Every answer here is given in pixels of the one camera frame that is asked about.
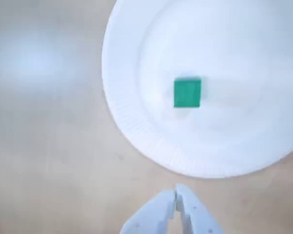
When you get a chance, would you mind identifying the green cube block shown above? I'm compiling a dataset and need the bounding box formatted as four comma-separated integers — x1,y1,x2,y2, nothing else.
173,77,202,109

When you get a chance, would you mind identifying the white paper plate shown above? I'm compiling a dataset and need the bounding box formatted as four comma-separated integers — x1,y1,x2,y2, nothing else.
102,0,293,179

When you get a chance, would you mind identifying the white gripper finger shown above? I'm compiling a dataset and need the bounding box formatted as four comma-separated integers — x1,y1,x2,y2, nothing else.
119,190,176,234
175,183,223,234

